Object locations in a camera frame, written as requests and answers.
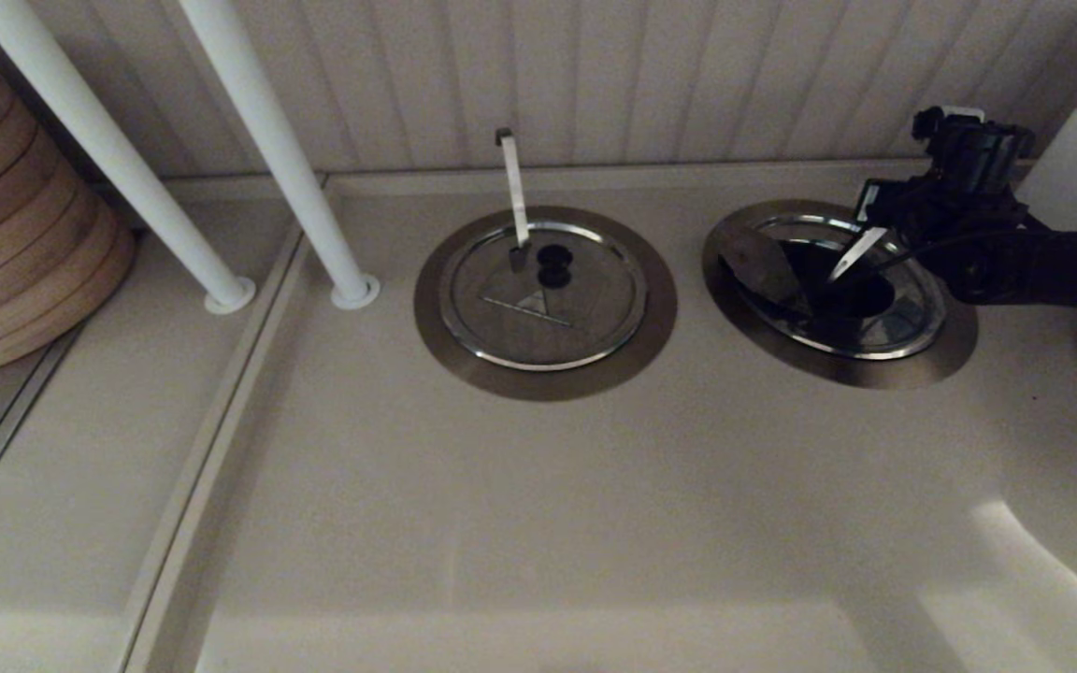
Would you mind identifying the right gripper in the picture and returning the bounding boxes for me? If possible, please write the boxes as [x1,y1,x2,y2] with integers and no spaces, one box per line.
[828,179,1031,283]

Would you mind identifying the glass pot lid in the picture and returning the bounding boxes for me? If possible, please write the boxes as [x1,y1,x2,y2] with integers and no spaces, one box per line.
[438,220,650,373]
[734,214,949,362]

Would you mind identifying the white container with teal band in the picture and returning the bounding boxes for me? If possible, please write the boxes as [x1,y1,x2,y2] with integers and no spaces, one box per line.
[1015,28,1077,235]

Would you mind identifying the white metal pole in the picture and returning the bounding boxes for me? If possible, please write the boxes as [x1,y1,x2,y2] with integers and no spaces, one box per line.
[0,0,257,316]
[178,0,381,311]

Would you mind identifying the stacked bamboo steamer baskets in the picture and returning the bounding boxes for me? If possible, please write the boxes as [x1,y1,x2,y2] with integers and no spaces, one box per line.
[0,45,138,379]

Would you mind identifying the stainless well rim ring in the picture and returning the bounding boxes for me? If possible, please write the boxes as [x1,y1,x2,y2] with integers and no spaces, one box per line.
[413,206,679,403]
[701,198,980,392]

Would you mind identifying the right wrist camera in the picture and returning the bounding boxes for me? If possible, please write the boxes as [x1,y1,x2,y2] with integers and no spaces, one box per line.
[911,105,1037,197]

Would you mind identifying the black cable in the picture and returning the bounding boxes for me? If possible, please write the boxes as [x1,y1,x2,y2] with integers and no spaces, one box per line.
[875,217,1077,275]

